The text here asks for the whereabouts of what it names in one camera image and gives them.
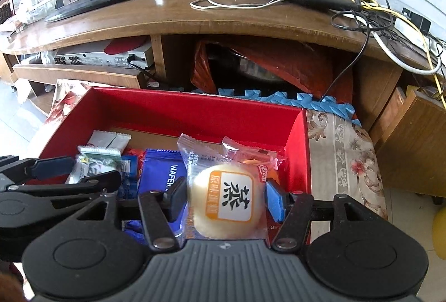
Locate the wooden side cabinet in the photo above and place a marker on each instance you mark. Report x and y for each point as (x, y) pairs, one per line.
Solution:
(409, 140)

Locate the white steamed cake packet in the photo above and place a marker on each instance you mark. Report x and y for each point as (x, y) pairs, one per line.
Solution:
(226, 199)

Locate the blue wafer biscuit packet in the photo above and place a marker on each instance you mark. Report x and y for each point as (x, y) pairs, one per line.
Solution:
(161, 168)

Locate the red snack packet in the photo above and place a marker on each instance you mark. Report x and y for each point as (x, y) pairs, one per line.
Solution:
(132, 162)

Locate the wooden TV stand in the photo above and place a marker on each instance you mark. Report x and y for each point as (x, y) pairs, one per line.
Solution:
(175, 29)

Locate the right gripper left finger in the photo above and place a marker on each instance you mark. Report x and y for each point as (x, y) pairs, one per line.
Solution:
(160, 208)

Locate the red bag under stand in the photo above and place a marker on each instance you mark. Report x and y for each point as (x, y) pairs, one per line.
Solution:
(310, 68)

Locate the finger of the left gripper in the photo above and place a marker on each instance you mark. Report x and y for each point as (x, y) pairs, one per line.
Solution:
(20, 171)
(108, 181)

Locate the green white wafer packet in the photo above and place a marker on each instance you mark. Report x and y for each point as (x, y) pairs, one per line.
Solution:
(91, 161)

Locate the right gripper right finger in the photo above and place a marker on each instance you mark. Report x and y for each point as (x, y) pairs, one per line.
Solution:
(293, 213)

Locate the blue foam mat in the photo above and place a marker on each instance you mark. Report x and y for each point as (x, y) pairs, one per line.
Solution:
(328, 104)

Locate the red cardboard box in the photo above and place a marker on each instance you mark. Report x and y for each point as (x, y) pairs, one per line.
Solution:
(156, 119)

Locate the floral table cloth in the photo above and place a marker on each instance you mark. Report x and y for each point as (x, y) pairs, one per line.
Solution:
(342, 161)

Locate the blue white candy packet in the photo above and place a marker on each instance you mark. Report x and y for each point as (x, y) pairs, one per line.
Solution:
(128, 189)

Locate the white power strip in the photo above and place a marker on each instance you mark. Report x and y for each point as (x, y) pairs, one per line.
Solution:
(415, 37)

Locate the meat floss cake packet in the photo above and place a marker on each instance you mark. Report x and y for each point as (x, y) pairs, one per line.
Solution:
(267, 162)

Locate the gold snack packet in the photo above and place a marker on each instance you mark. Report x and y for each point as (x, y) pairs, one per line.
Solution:
(109, 140)

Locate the white set-top box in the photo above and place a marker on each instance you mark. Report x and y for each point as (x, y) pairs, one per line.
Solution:
(131, 52)

